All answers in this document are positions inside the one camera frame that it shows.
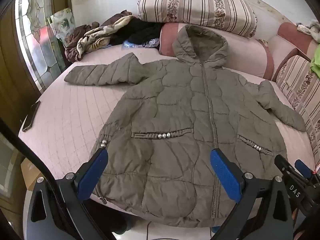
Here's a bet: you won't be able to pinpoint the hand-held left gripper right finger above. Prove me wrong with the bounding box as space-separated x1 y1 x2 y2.
210 148 295 240

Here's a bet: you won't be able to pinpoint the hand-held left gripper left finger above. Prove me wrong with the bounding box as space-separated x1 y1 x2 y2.
23 148 111 240

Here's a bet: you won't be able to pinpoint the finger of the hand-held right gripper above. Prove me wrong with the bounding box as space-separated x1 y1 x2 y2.
294 159 313 181
274 154 302 186

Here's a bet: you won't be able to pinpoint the olive hooded puffer jacket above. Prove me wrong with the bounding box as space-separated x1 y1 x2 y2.
64 24 307 228

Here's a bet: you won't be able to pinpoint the black clothes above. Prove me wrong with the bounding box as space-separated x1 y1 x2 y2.
109 17 164 48

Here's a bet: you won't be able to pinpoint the striped floral cushion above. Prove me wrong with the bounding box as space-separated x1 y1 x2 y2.
276 55 320 162

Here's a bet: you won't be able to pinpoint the black smartphone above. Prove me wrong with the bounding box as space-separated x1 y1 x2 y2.
22 100 41 132

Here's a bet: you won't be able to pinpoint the green cloth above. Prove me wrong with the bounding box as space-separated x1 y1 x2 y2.
310 52 320 74

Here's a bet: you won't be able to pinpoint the long pink bolster pillow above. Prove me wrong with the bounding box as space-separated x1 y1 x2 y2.
159 22 275 82

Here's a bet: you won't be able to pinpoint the short pink bolster pillow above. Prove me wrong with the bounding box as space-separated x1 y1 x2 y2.
271 22 313 82

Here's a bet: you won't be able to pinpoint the brown cloth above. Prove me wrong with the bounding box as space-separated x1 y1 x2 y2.
64 10 133 63

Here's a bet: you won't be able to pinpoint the clear plastic bag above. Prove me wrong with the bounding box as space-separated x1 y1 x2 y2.
122 38 160 49

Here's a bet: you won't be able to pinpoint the white crumpled cloth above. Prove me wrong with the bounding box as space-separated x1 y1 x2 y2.
297 19 320 43

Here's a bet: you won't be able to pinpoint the floral printed bag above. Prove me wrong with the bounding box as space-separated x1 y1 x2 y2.
47 8 76 47

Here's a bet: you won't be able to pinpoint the striped floral folded quilt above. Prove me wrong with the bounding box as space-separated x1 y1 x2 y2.
137 0 258 38

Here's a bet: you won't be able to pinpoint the black cable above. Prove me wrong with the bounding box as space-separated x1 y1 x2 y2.
0 117 75 240

